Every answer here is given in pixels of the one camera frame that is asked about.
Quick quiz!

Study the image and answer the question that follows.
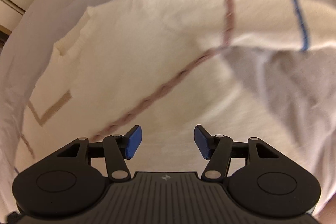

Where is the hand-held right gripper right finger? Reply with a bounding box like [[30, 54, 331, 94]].
[[194, 124, 281, 183]]

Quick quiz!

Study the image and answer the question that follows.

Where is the cream striped knit sweater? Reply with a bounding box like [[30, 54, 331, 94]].
[[14, 0, 336, 178]]

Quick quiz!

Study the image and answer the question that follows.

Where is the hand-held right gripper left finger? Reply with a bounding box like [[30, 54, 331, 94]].
[[56, 125, 143, 183]]

